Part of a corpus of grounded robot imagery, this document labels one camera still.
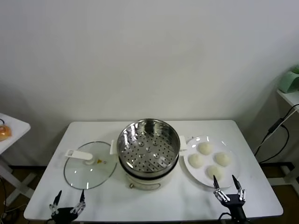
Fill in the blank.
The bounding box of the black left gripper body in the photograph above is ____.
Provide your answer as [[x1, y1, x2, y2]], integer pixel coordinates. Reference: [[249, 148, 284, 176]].
[[50, 206, 78, 224]]

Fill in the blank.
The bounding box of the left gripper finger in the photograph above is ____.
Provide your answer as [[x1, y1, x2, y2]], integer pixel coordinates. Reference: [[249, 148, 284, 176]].
[[70, 189, 87, 214], [48, 190, 63, 216]]

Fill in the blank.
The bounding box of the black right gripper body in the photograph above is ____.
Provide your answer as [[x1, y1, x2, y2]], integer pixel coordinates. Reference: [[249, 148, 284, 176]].
[[221, 194, 248, 222]]

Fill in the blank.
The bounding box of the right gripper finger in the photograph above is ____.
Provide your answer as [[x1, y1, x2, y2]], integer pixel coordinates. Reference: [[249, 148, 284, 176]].
[[231, 174, 247, 203], [213, 175, 231, 203]]

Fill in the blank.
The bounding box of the white steamed baozi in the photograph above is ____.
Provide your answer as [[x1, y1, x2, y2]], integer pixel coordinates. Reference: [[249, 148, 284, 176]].
[[206, 165, 225, 181], [198, 141, 214, 156], [188, 154, 205, 169], [214, 152, 232, 167]]

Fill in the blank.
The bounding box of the steel steamer pot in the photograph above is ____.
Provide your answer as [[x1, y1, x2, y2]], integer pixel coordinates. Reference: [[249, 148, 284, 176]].
[[109, 136, 189, 191]]

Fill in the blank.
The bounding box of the stainless perforated steamer basket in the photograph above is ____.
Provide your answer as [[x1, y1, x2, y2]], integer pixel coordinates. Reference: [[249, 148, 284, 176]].
[[116, 118, 182, 175]]

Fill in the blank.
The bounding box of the white round plate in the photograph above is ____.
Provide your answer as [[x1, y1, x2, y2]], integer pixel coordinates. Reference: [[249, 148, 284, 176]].
[[183, 136, 241, 189]]

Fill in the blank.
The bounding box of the black power adapter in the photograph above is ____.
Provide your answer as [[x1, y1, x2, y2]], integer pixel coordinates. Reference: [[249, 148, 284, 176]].
[[268, 118, 285, 134]]

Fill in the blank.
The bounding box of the white side table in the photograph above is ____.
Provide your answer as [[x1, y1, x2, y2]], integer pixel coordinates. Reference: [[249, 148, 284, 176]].
[[0, 112, 36, 207]]

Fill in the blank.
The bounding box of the orange packaged food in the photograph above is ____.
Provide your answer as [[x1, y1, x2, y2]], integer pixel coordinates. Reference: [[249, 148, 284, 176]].
[[0, 124, 12, 142]]

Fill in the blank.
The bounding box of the pale green appliance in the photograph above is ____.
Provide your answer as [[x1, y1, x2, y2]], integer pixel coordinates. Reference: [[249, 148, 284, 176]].
[[279, 66, 299, 93]]

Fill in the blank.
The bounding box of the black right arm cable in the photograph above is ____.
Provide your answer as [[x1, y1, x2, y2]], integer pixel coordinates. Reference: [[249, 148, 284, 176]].
[[218, 212, 232, 222]]

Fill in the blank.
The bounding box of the glass lid with white handle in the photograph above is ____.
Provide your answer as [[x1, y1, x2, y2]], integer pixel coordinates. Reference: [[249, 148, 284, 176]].
[[63, 140, 118, 190]]

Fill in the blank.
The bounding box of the white floor cable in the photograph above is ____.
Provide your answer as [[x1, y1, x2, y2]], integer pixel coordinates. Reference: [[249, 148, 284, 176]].
[[4, 204, 24, 213]]

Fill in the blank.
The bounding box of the thin black power cord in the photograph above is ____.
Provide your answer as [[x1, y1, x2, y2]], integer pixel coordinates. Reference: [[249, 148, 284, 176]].
[[254, 132, 271, 156], [258, 125, 290, 164], [281, 104, 299, 122]]

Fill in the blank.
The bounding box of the thin white cord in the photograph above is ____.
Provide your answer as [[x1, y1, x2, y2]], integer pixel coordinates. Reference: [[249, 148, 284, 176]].
[[279, 106, 299, 124]]

